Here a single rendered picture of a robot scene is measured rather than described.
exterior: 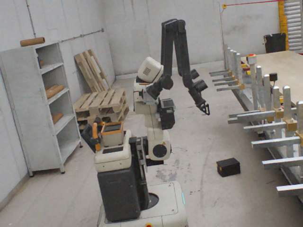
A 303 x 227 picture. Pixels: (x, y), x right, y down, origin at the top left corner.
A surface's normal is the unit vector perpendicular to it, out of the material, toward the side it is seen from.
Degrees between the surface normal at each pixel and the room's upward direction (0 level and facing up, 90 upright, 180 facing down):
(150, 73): 90
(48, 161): 90
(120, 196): 90
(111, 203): 90
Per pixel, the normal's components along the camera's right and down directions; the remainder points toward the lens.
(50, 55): -0.07, 0.29
